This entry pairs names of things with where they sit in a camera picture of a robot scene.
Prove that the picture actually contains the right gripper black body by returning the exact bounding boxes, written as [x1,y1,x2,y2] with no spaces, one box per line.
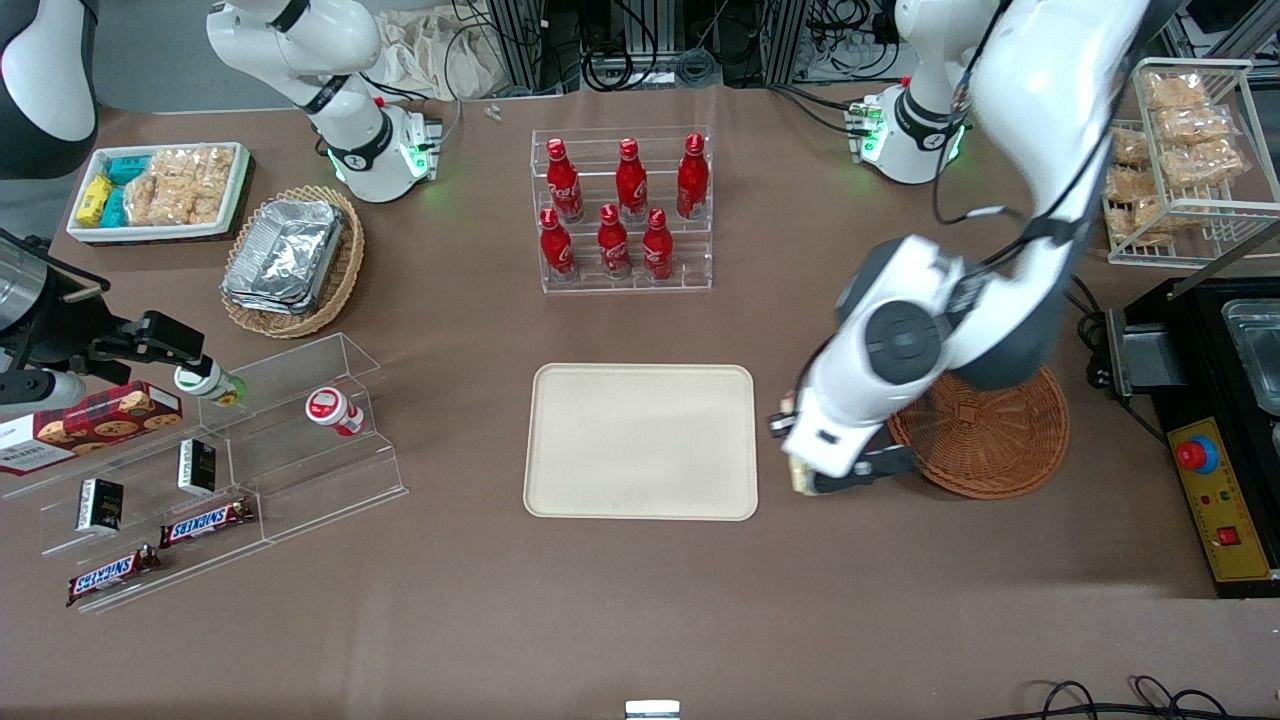
[0,232,123,377]

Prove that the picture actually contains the triangular sandwich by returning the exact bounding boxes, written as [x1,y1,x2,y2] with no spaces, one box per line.
[778,393,817,497]

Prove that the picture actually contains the white rectangular snack tray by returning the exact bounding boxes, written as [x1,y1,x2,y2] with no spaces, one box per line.
[66,141,251,245]

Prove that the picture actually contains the beige plastic tray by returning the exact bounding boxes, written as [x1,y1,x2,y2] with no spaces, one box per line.
[523,363,760,522]

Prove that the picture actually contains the brown wicker basket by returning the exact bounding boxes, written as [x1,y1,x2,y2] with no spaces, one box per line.
[888,362,1071,500]

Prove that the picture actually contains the light oval wicker basket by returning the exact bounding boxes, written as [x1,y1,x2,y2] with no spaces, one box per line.
[220,185,366,339]

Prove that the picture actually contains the green bottle with white cap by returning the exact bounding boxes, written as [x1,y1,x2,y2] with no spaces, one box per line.
[174,357,247,408]

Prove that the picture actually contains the red tartan cookie box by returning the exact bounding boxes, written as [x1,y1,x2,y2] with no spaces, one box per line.
[0,381,184,476]

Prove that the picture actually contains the small black box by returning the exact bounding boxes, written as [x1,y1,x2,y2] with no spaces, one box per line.
[178,439,218,497]
[77,478,125,534]

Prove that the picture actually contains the clear rice cracker bag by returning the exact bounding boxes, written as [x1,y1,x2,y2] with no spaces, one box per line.
[123,170,199,227]
[150,147,236,223]

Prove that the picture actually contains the yellow snack packet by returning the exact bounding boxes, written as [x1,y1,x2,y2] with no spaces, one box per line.
[76,175,114,228]

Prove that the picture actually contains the stack of foil trays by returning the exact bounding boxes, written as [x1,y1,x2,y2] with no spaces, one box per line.
[222,199,347,316]

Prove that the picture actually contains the snickers bar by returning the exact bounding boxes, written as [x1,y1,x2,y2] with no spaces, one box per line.
[160,498,256,549]
[66,545,163,608]

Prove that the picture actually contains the clear acrylic bottle rack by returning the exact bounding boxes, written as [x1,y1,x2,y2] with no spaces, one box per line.
[530,126,714,295]

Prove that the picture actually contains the small white bottle red lid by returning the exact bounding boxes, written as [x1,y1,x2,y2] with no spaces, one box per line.
[305,387,366,438]

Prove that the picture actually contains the clear acrylic stepped shelf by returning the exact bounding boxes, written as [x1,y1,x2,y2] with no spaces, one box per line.
[0,332,409,613]

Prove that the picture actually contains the red cola bottle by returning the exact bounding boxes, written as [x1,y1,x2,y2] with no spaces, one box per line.
[545,138,585,225]
[539,207,577,282]
[615,138,649,223]
[676,133,710,221]
[597,204,633,281]
[641,208,676,283]

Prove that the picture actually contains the black appliance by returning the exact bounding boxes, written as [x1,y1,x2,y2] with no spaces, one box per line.
[1088,277,1280,601]

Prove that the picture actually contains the beige cloth bag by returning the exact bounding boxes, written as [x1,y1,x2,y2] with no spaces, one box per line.
[375,10,501,101]

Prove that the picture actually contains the yellow control panel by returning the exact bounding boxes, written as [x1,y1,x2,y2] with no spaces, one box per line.
[1167,418,1280,584]

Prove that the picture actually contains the metal pan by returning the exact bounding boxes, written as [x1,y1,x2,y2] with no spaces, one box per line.
[1220,298,1280,417]

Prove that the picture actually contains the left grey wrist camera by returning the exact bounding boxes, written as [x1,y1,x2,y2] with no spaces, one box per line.
[813,446,917,497]

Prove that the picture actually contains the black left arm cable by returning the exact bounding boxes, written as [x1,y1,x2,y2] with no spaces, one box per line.
[930,0,1011,226]

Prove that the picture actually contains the coiled black cable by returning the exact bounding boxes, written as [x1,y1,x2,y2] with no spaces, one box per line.
[1065,275,1113,353]

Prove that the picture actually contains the black cable on floor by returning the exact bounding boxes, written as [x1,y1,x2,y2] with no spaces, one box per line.
[985,676,1280,720]

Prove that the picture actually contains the aluminium frame with cables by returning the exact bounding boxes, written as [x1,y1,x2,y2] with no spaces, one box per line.
[490,0,901,96]

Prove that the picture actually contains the white wire rack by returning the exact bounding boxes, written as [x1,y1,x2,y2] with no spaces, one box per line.
[1100,58,1280,267]

